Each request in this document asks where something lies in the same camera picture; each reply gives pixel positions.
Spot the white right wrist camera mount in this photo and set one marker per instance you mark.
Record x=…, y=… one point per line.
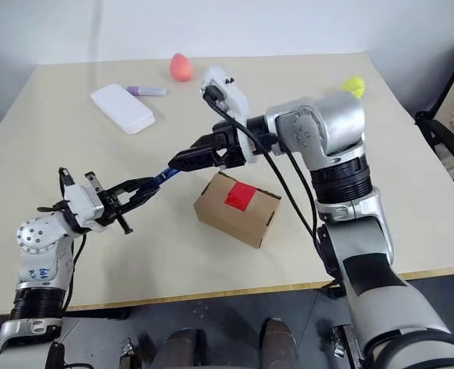
x=232, y=96

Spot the pink peach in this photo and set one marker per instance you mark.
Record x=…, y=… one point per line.
x=181, y=68

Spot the red tape patch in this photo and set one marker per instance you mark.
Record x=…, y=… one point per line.
x=240, y=196

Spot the white rectangular case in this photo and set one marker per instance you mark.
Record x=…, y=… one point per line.
x=123, y=108

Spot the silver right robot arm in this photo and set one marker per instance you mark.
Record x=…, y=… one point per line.
x=342, y=123

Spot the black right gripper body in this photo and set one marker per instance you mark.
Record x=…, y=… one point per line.
x=232, y=150

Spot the purple capped tube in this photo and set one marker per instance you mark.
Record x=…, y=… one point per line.
x=146, y=90

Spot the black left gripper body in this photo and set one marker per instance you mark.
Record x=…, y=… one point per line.
x=109, y=209

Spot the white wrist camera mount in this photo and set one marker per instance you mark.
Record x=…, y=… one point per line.
x=81, y=203
x=232, y=96

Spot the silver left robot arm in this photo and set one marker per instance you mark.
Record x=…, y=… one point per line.
x=38, y=238

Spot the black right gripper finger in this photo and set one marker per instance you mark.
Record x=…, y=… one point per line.
x=196, y=159
x=211, y=141

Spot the yellow tennis ball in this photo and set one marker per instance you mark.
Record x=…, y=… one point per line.
x=354, y=86

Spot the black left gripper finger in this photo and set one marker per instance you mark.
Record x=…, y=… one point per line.
x=128, y=183
x=144, y=194

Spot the black chair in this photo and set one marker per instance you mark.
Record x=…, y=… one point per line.
x=441, y=134

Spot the brown cardboard box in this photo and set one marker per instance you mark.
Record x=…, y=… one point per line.
x=230, y=219

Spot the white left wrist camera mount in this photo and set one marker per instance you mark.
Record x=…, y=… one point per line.
x=81, y=203

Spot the dark rounded shape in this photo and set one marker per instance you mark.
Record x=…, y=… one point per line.
x=278, y=344
x=182, y=348

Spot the black table bracket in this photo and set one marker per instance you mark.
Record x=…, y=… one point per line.
x=117, y=313
x=336, y=291

